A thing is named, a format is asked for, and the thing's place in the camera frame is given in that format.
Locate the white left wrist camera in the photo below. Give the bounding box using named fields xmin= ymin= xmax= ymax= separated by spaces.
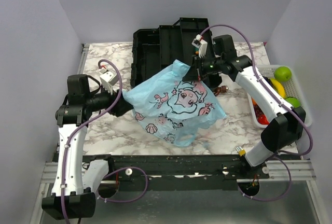
xmin=99 ymin=67 xmax=119 ymax=94

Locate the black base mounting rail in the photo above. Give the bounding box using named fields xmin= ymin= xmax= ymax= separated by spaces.
xmin=83 ymin=155 xmax=269 ymax=192

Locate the yellow banana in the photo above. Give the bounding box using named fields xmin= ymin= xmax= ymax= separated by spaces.
xmin=270 ymin=78 xmax=287 ymax=99

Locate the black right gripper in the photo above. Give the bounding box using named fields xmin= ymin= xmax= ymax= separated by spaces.
xmin=183 ymin=53 xmax=224 ymax=82

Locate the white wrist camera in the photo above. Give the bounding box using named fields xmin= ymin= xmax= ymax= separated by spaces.
xmin=99 ymin=67 xmax=119 ymax=94
xmin=191 ymin=34 xmax=208 ymax=58

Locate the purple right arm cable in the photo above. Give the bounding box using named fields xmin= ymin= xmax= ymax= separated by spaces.
xmin=198 ymin=24 xmax=313 ymax=156

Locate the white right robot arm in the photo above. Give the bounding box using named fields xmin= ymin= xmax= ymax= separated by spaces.
xmin=184 ymin=34 xmax=306 ymax=178

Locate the green apple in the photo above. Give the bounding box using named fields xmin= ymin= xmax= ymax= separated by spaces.
xmin=274 ymin=66 xmax=292 ymax=82

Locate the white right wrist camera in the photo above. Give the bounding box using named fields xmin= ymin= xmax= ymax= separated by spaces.
xmin=191 ymin=34 xmax=208 ymax=58

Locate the brown small figurine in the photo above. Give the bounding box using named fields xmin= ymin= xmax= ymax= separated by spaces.
xmin=213 ymin=86 xmax=229 ymax=96

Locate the red strawberry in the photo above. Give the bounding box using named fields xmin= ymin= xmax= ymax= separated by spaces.
xmin=257 ymin=114 xmax=269 ymax=125

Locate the light blue printed plastic bag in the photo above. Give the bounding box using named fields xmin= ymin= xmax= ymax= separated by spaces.
xmin=122 ymin=60 xmax=226 ymax=147

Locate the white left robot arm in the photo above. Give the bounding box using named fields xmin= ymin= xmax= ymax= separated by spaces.
xmin=41 ymin=68 xmax=132 ymax=220

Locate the red purple grape bunch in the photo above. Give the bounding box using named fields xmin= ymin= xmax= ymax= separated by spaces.
xmin=254 ymin=105 xmax=264 ymax=118

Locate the black open toolbox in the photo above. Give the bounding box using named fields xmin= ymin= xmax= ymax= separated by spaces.
xmin=130 ymin=17 xmax=209 ymax=88

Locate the white plastic fruit basket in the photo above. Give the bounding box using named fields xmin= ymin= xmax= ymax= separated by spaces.
xmin=247 ymin=65 xmax=312 ymax=129

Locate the yellow connector plug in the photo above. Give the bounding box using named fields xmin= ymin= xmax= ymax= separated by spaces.
xmin=236 ymin=146 xmax=246 ymax=157

